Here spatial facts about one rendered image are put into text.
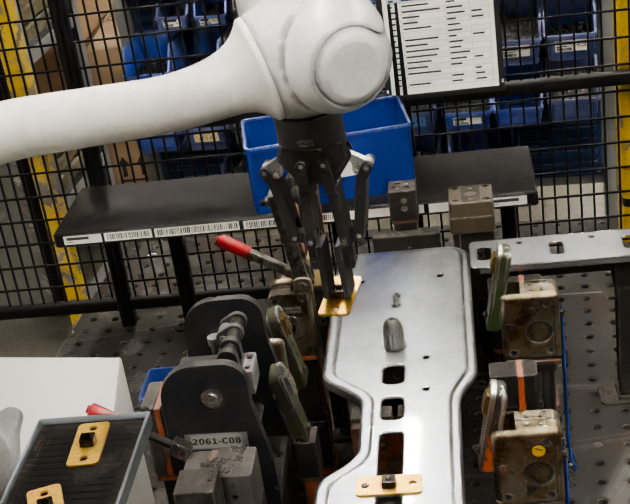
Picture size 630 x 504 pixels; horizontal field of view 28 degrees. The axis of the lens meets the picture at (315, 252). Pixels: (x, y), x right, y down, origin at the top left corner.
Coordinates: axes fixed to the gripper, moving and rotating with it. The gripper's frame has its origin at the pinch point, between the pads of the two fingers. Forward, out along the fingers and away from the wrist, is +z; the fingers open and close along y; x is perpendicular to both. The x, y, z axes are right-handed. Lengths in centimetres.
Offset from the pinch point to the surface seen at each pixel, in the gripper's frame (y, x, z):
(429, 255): -1, 61, 34
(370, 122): -16, 96, 24
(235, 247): -27, 40, 19
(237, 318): -17.2, 9.4, 12.9
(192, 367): -19.1, -3.4, 11.5
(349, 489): -2.4, -3.2, 30.6
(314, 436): -10.0, 9.3, 32.2
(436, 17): -2, 101, 6
